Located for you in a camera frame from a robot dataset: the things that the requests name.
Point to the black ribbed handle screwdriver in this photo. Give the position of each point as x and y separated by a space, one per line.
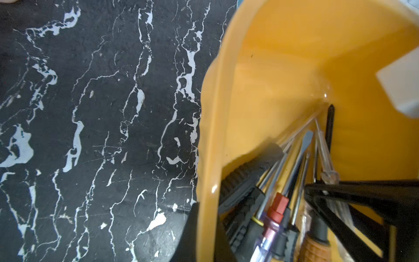
244 178

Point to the yellow plastic storage box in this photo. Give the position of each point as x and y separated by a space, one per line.
277 61

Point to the purple red handle screwdriver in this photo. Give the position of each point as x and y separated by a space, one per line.
275 213

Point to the small clear handle screwdriver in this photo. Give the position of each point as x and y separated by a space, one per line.
330 176

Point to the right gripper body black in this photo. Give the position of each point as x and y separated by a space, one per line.
400 81

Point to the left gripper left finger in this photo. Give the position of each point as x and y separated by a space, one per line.
186 249

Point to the black yellow handle screwdriver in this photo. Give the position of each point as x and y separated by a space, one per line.
243 244

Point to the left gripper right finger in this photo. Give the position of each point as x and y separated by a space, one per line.
223 252

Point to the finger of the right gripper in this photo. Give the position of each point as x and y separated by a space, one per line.
386 212

